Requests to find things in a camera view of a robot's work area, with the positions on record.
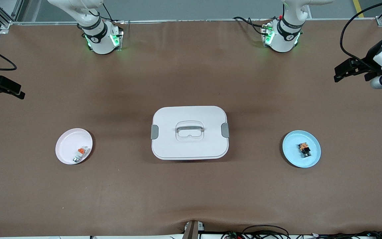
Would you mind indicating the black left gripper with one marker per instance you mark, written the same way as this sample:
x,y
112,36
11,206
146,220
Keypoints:
x,y
369,58

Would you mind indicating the white lidded storage box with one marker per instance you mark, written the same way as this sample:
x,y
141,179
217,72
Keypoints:
x,y
190,132

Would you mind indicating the white and orange switch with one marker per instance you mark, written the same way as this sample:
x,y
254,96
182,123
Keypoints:
x,y
80,153

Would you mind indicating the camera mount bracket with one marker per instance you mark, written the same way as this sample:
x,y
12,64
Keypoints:
x,y
191,230

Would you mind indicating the black and orange push-button switch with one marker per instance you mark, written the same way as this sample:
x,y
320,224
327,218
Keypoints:
x,y
304,150

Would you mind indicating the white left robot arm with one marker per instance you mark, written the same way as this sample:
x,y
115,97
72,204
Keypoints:
x,y
282,41

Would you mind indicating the pink round plate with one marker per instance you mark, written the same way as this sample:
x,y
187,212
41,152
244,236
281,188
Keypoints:
x,y
66,146

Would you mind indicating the light blue round plate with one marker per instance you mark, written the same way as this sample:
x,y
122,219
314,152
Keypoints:
x,y
292,149

